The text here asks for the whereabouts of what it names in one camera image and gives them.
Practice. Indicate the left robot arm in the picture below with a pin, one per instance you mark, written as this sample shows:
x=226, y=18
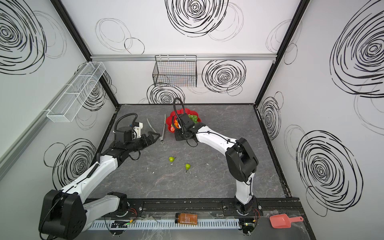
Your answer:
x=65, y=212

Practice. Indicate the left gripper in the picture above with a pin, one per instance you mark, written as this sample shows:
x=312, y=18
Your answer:
x=147, y=139

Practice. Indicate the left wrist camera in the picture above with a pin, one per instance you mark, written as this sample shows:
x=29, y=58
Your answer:
x=128, y=134

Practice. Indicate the white mesh wall shelf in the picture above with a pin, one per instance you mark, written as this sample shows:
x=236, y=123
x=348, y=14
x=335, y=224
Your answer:
x=83, y=92

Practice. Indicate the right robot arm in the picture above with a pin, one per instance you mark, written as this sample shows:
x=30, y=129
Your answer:
x=241, y=160

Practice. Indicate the red flower-shaped fruit bowl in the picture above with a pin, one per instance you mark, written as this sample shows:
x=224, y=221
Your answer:
x=172, y=117

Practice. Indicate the black mounting rail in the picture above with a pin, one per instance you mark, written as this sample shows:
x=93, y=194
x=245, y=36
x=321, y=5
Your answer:
x=225, y=206

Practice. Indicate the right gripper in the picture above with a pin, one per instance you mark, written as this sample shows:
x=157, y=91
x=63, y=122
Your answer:
x=182, y=132

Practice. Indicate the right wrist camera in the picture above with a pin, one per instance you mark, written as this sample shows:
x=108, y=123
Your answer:
x=185, y=121

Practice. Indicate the black wire basket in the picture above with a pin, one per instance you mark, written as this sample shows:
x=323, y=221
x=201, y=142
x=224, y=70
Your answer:
x=176, y=70

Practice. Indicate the white slotted cable duct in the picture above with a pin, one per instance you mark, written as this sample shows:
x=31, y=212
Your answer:
x=204, y=224

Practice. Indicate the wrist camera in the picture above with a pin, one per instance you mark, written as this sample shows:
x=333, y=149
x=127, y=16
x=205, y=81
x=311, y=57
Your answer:
x=128, y=134
x=185, y=121

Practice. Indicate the metal kitchen tongs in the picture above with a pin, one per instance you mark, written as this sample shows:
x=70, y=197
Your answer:
x=158, y=130

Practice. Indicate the pink plastic scoop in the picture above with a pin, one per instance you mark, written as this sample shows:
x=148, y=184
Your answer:
x=282, y=221

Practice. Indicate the green fake grape bunch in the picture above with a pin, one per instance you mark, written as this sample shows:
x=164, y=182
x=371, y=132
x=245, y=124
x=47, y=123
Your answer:
x=194, y=118

